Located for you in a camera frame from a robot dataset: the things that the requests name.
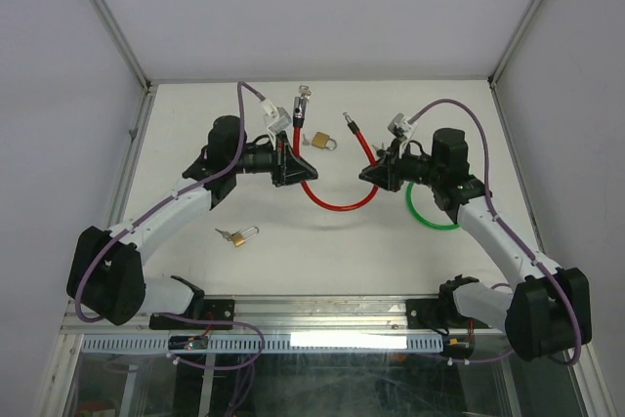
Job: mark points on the red lock keys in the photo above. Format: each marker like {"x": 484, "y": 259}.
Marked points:
{"x": 304, "y": 91}

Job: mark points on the aluminium frame post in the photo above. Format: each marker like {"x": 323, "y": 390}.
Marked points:
{"x": 120, "y": 42}
{"x": 528, "y": 15}

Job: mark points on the small padlock keys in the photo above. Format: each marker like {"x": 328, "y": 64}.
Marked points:
{"x": 225, "y": 234}

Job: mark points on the slotted cable duct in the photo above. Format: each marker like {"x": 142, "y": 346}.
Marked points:
{"x": 307, "y": 342}

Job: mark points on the left black mount plate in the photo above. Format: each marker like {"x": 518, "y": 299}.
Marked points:
{"x": 214, "y": 309}

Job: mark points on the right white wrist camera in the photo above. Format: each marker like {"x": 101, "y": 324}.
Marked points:
{"x": 403, "y": 131}

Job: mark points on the small brass padlock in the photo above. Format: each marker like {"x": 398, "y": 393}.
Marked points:
{"x": 240, "y": 237}

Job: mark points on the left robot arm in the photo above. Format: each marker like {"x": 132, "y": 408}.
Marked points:
{"x": 107, "y": 273}

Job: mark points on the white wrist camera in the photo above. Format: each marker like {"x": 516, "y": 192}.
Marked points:
{"x": 403, "y": 131}
{"x": 276, "y": 118}

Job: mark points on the black mount plate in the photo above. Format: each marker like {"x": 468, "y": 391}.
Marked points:
{"x": 214, "y": 309}
{"x": 421, "y": 313}

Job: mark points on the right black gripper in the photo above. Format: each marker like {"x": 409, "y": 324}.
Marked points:
{"x": 387, "y": 172}

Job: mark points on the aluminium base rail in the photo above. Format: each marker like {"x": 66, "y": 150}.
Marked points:
{"x": 275, "y": 314}

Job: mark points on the black head key bunch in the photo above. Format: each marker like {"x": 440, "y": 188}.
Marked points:
{"x": 380, "y": 149}

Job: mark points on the right aluminium frame post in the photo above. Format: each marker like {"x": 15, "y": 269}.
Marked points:
{"x": 528, "y": 15}

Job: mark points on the left aluminium frame post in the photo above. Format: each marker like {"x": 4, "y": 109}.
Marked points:
{"x": 120, "y": 42}

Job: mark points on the green cable lock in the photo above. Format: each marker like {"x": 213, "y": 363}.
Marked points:
{"x": 419, "y": 218}

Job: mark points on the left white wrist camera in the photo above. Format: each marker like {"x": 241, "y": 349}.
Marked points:
{"x": 276, "y": 118}

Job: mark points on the right black mount plate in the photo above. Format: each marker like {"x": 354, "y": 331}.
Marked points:
{"x": 421, "y": 313}

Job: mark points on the large brass padlock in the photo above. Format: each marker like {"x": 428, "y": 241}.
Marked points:
{"x": 323, "y": 141}

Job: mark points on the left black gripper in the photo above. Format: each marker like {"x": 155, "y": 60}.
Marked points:
{"x": 287, "y": 167}

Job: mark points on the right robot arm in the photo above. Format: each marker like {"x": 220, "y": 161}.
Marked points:
{"x": 547, "y": 308}

